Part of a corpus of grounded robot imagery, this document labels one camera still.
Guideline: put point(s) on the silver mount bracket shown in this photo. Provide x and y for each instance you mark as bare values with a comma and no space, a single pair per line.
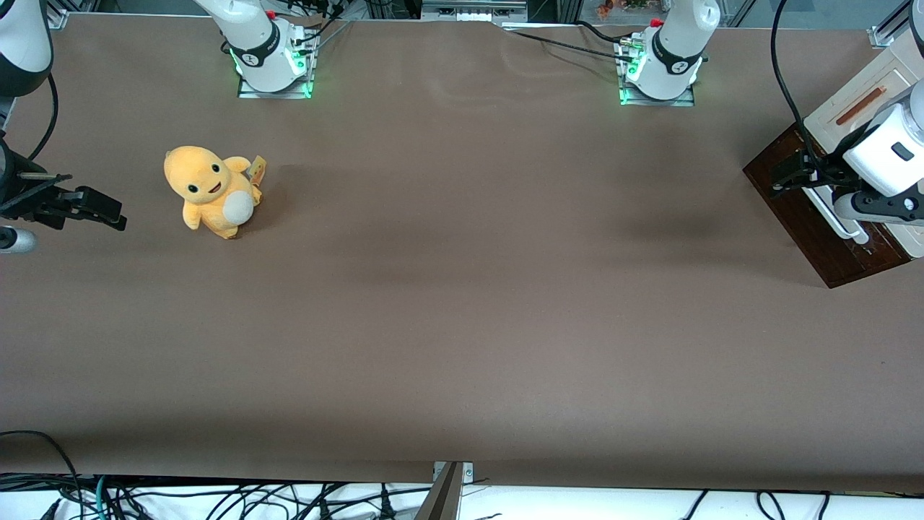
468,471

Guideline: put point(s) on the brown table cover sheet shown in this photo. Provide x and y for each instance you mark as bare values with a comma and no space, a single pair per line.
462,289

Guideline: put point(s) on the yellow plush toy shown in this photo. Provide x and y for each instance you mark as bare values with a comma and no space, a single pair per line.
209,188

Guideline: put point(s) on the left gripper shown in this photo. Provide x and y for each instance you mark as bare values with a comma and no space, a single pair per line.
825,173

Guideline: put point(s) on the aluminium frame profile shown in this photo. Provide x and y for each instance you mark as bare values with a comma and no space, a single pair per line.
56,19
886,35

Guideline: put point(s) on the grey metal equipment box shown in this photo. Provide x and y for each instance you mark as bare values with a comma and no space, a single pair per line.
473,11

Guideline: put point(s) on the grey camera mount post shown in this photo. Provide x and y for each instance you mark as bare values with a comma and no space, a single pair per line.
444,498

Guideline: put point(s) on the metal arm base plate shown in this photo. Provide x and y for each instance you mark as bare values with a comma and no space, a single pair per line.
249,92
686,101

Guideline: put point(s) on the yellow paper hang tag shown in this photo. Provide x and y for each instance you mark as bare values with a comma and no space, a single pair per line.
258,167

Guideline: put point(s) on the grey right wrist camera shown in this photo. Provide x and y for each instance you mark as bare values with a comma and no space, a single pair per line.
14,240

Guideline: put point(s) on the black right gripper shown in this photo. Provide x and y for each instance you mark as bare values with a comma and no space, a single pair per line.
16,193

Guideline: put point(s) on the white drawer cabinet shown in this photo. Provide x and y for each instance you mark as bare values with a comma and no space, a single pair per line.
866,72

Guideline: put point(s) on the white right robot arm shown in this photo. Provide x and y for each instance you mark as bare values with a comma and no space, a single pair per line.
253,43

